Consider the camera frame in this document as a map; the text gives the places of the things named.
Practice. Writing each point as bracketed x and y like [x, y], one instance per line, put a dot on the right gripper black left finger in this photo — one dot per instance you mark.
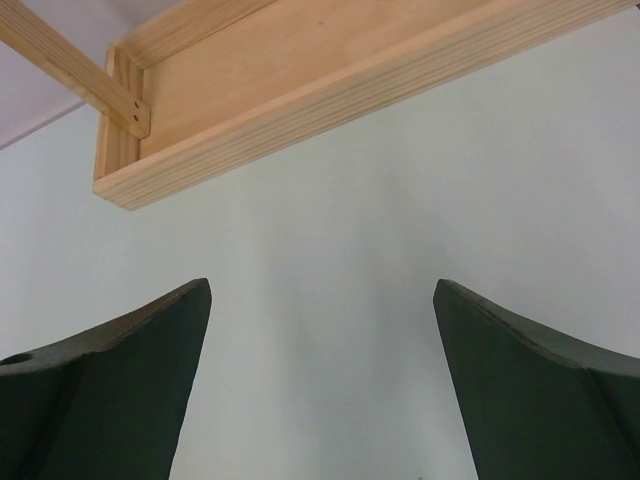
[108, 402]

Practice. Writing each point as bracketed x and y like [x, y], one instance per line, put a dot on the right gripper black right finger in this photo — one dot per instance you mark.
[537, 403]

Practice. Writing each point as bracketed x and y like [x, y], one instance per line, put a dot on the wooden hanger rack with tray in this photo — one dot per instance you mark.
[208, 86]

